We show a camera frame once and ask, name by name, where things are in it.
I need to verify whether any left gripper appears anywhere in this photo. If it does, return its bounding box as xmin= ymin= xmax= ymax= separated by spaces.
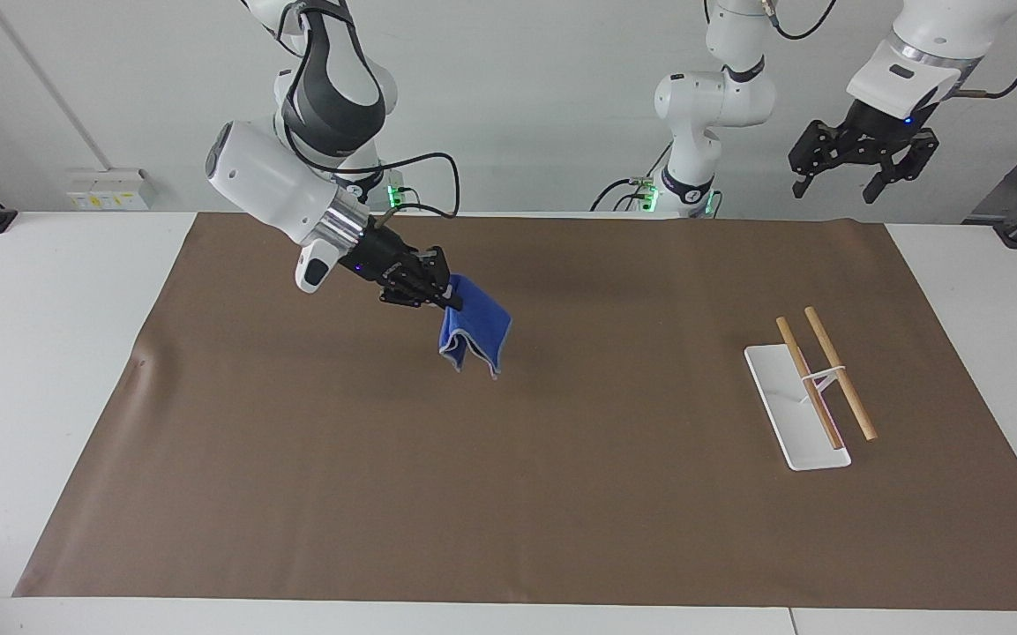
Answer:
xmin=788 ymin=98 xmax=940 ymax=205

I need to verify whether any white wall socket box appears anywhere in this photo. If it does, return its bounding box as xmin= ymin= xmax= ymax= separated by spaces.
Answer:
xmin=65 ymin=168 xmax=157 ymax=212

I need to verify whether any blue towel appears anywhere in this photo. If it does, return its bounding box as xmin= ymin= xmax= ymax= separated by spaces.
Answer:
xmin=437 ymin=273 xmax=512 ymax=381

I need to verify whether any black cable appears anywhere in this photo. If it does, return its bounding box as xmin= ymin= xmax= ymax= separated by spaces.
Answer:
xmin=281 ymin=150 xmax=462 ymax=221
xmin=953 ymin=0 xmax=1017 ymax=99
xmin=764 ymin=0 xmax=838 ymax=41
xmin=590 ymin=146 xmax=673 ymax=213

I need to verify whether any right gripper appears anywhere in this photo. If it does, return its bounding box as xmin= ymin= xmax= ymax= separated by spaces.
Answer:
xmin=351 ymin=217 xmax=465 ymax=312

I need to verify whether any white rack with wooden bars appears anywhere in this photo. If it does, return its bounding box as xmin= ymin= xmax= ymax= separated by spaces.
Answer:
xmin=744 ymin=306 xmax=879 ymax=472

